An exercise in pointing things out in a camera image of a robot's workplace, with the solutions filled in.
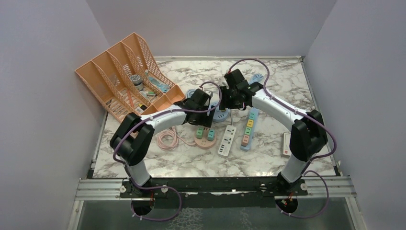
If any teal plug adapter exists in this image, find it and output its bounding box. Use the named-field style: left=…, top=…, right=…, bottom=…
left=207, top=129, right=215, bottom=141
left=248, top=111, right=258, bottom=121

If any green plug adapter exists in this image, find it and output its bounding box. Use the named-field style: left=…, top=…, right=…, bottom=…
left=196, top=127, right=204, bottom=139
left=244, top=127, right=252, bottom=136

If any pink plug adapter small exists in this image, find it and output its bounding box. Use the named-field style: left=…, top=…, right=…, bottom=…
left=241, top=135, right=250, bottom=146

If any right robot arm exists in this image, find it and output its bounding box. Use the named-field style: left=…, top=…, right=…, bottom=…
left=219, top=69, right=327, bottom=195

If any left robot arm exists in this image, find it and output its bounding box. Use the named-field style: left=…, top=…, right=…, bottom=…
left=110, top=89, right=219, bottom=197

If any blue power strip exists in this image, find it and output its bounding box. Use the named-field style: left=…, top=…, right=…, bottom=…
left=240, top=108, right=259, bottom=151

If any blue round power socket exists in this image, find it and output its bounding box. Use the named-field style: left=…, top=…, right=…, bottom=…
left=213, top=107, right=230, bottom=123

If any white power strip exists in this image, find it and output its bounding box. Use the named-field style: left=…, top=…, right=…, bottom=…
left=217, top=125, right=237, bottom=157

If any pink round power socket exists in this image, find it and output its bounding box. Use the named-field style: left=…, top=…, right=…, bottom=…
left=194, top=126, right=217, bottom=150

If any small white red box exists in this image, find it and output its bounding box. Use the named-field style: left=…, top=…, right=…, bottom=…
left=282, top=132, right=291, bottom=157

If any orange plastic file rack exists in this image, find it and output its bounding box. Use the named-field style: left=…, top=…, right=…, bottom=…
left=75, top=33, right=185, bottom=122

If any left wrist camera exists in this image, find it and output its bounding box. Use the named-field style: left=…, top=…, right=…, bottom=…
left=203, top=91, right=213, bottom=98

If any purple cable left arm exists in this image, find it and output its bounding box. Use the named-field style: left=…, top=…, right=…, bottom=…
left=113, top=81, right=223, bottom=191

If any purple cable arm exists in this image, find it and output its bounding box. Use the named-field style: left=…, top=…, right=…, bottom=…
left=226, top=58, right=338, bottom=219
left=113, top=81, right=223, bottom=191

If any light blue power cable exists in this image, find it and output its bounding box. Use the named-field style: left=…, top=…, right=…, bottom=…
left=247, top=73, right=264, bottom=85

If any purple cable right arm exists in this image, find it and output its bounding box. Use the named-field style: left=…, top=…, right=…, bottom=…
left=226, top=58, right=338, bottom=219

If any pink coiled cable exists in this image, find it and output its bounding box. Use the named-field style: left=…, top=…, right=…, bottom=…
left=157, top=126, right=197, bottom=151

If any black mounting rail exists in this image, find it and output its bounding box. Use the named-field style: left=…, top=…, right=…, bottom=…
left=119, top=176, right=308, bottom=209

